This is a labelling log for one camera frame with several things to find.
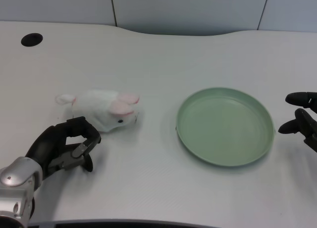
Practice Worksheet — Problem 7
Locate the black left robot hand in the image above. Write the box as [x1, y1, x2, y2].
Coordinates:
[25, 116, 102, 181]

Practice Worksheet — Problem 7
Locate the green round plate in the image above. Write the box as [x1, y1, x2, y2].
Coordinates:
[175, 87, 276, 167]

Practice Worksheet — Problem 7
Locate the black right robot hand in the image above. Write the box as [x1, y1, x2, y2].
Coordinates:
[278, 91, 317, 153]

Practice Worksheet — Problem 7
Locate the white rabbit doll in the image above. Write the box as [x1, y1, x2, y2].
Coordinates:
[54, 89, 140, 133]

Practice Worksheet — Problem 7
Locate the black table cable hole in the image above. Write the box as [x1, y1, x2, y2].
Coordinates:
[20, 33, 44, 47]

